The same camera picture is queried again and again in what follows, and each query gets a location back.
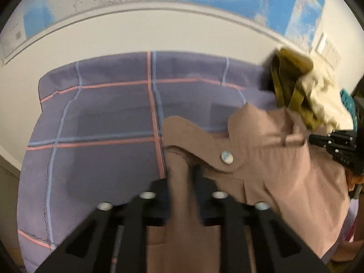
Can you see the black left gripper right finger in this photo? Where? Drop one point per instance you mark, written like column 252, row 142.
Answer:
column 253, row 238

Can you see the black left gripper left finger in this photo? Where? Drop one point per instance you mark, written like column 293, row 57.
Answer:
column 113, row 237

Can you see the pink beige jacket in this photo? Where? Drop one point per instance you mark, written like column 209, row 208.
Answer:
column 265, row 158

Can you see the cream white garment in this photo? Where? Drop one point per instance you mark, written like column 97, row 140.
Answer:
column 324, row 99

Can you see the teal perforated plastic basket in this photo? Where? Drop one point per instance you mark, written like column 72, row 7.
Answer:
column 349, row 104

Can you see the mustard yellow garment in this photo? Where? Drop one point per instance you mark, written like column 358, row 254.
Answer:
column 287, row 68

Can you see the purple plaid bed sheet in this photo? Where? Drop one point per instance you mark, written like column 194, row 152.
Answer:
column 99, row 134

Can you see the white wall socket panel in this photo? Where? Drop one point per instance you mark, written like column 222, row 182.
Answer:
column 328, row 51

